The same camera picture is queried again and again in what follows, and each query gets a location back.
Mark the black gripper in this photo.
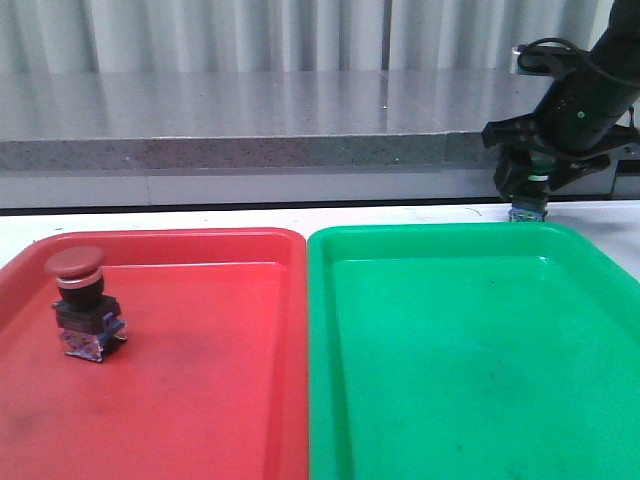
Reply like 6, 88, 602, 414
482, 54, 639, 200

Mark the green mushroom push button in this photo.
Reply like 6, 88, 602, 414
508, 158, 549, 222

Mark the red mushroom push button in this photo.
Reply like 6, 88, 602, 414
45, 245, 127, 363

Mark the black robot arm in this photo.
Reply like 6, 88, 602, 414
482, 1, 639, 201

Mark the green plastic tray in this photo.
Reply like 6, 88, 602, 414
308, 223, 639, 479

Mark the red plastic tray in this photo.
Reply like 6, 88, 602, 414
1, 228, 309, 479

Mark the grey stone counter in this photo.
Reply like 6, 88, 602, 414
0, 67, 640, 211

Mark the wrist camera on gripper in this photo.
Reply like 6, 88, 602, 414
509, 44, 551, 76

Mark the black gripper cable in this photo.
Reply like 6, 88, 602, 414
517, 37, 640, 91

